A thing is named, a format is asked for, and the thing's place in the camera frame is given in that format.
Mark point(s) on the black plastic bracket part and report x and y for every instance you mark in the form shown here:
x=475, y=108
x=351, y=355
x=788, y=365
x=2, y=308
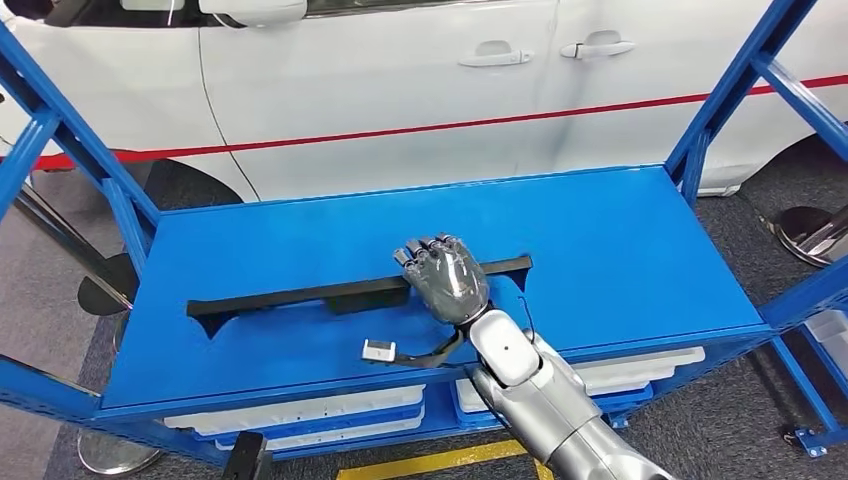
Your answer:
x=298, y=298

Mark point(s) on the black camera bracket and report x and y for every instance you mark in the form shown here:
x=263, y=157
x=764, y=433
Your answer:
x=430, y=358

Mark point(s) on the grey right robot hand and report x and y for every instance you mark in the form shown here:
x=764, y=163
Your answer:
x=447, y=281

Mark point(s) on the yellow floor tape square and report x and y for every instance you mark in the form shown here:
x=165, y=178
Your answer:
x=430, y=460

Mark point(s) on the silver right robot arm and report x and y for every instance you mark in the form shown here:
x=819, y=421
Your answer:
x=550, y=404

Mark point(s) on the dark base stanchion post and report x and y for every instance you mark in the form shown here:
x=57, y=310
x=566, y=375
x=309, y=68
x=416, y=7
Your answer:
x=106, y=285
x=805, y=232

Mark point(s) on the white car with red stripe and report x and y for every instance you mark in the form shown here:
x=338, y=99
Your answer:
x=371, y=99

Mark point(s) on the white plastic bin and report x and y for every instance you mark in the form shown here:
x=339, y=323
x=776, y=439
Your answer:
x=636, y=368
x=466, y=396
x=331, y=438
x=298, y=411
x=828, y=331

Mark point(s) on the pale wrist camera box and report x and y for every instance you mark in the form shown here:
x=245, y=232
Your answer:
x=379, y=351

